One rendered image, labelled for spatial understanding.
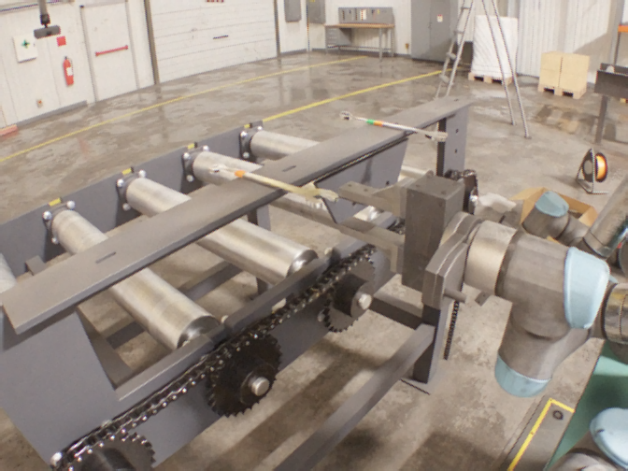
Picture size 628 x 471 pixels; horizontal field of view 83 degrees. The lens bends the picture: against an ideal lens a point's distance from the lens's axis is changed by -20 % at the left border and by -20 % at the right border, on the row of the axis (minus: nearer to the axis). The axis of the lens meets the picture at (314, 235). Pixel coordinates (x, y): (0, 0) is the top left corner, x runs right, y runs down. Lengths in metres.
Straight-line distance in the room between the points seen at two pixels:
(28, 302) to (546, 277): 0.55
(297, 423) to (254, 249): 0.91
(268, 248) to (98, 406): 0.54
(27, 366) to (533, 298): 0.59
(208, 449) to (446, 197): 1.45
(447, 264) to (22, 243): 1.35
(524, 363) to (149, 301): 0.70
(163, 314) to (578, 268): 0.71
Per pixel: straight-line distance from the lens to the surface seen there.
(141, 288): 0.95
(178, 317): 0.84
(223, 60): 11.88
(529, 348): 0.49
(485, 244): 0.45
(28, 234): 1.54
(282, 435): 1.72
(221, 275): 2.01
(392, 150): 1.01
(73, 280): 0.53
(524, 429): 1.42
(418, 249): 0.49
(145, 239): 0.57
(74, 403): 0.65
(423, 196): 0.46
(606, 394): 1.06
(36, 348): 0.58
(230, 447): 1.72
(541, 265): 0.44
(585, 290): 0.44
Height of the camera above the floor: 1.42
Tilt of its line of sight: 30 degrees down
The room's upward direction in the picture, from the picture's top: 3 degrees counter-clockwise
